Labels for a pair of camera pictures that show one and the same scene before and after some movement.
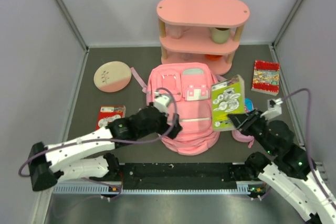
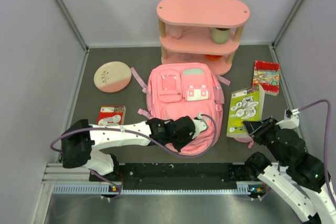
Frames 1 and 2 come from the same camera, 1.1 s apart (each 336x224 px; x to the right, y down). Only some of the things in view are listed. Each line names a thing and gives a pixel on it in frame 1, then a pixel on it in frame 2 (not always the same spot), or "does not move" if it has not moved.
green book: [228, 97] -> [245, 105]
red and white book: [107, 114] does not move
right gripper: [238, 119] does not move
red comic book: [265, 77] does not move
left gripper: [176, 129] -> [178, 146]
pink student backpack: [189, 86] does not move
